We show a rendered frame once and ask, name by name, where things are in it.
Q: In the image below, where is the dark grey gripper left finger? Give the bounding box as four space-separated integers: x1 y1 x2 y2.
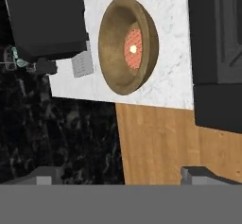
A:
2 165 65 186

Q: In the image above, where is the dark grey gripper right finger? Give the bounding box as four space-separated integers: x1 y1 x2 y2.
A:
180 165 242 186

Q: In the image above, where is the brown wooden bowl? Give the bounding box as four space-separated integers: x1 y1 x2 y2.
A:
97 0 160 96

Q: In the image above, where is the orange round waffle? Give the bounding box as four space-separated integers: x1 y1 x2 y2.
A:
123 27 144 71

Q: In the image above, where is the small grey box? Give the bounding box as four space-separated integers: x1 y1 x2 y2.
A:
71 50 95 78

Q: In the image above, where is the small teal object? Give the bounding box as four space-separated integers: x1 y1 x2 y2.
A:
10 45 31 69

